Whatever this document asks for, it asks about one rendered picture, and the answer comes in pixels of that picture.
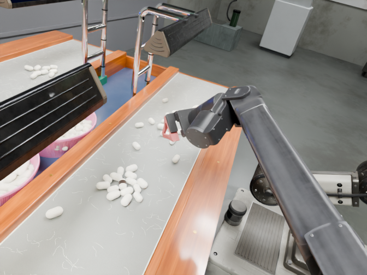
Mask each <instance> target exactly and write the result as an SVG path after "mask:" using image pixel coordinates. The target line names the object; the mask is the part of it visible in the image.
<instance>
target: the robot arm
mask: <svg viewBox="0 0 367 275"><path fill-rule="evenodd" d="M175 121H177V122H179V123H180V127H181V130H180V132H181V135H182V137H183V138H184V137H186V138H187V140H188V141H189V142H190V143H191V144H192V145H194V146H196V147H198V148H202V149H205V148H208V147H209V146H214V145H216V144H218V143H219V142H220V140H221V139H222V138H223V136H224V135H225V133H226V132H227V131H230V130H231V129H232V127H233V125H235V127H242V129H243V131H244V134H245V136H246V138H247V139H248V141H249V143H250V145H251V147H252V150H253V152H254V154H255V156H256V158H257V160H258V162H259V164H260V167H261V169H262V171H263V173H264V176H265V178H266V179H267V181H268V184H269V186H270V188H271V190H272V193H273V195H274V197H275V199H276V201H277V203H278V205H279V207H280V210H281V212H282V214H283V216H284V218H285V220H286V222H287V224H288V227H289V229H290V231H291V233H292V237H294V239H295V241H296V243H297V246H298V248H299V250H300V252H301V254H302V256H303V259H304V261H305V263H306V265H307V267H308V269H309V271H310V274H311V275H367V251H366V249H365V245H364V243H363V241H362V240H361V239H360V237H359V236H358V234H357V233H356V232H355V230H354V229H353V227H351V226H350V225H349V224H348V223H347V222H346V221H345V220H344V219H343V217H342V215H341V214H340V213H339V212H338V210H337V209H336V207H335V206H334V205H333V203H332V202H331V200H330V198H328V196H327V194H326V193H325V191H324V190H323V189H322V187H321V186H320V184H319V183H318V181H317V180H316V179H315V177H314V175H313V174H312V172H311V171H310V170H309V168H308V167H307V165H306V164H305V163H304V161H303V160H302V158H301V156H300V155H299V154H298V152H297V151H296V149H295V148H294V147H293V145H292V144H291V142H290V141H289V139H288V138H287V136H286V135H285V133H284V132H283V130H282V129H281V128H280V126H279V125H278V123H277V122H276V120H275V119H274V117H273V115H272V113H271V111H270V109H269V108H268V106H267V104H266V103H265V101H264V100H263V97H262V95H261V94H260V92H259V91H258V89H257V88H256V87H255V86H241V87H232V88H228V89H227V91H226V92H225V93H222V92H221V93H218V94H216V95H214V96H213V97H211V98H210V99H208V100H207V101H205V102H203V103H202V104H200V105H199V106H197V107H195V108H191V109H184V110H178V111H175V112H174V113H168V114H166V115H165V116H164V127H163V130H162V135H163V137H164V138H166V139H169V140H170V141H172V142H174V141H179V140H180V139H179V136H178V133H177V131H178V128H177V125H176V122H175ZM167 129H168V130H169V135H168V134H166V131H167Z"/></svg>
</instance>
